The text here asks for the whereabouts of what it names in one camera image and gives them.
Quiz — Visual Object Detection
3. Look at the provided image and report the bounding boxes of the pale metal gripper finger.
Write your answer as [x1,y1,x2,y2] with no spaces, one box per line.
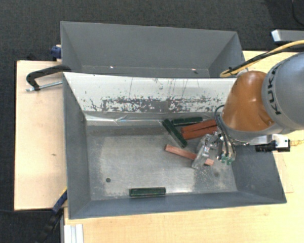
[191,145,215,170]
[198,133,218,153]

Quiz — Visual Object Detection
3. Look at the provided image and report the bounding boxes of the dark green flat block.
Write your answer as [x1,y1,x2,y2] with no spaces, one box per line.
[129,186,167,198]
[171,116,204,127]
[162,118,188,149]

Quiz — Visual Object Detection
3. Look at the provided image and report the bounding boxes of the grey metal bin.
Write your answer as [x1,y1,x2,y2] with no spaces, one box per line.
[60,21,287,220]

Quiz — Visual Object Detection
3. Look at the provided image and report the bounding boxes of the pale wood flat board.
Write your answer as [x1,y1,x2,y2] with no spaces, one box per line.
[14,59,69,212]

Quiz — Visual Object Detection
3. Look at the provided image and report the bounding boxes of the black cylinder on white bracket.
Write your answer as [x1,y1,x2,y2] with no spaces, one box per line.
[247,133,292,153]

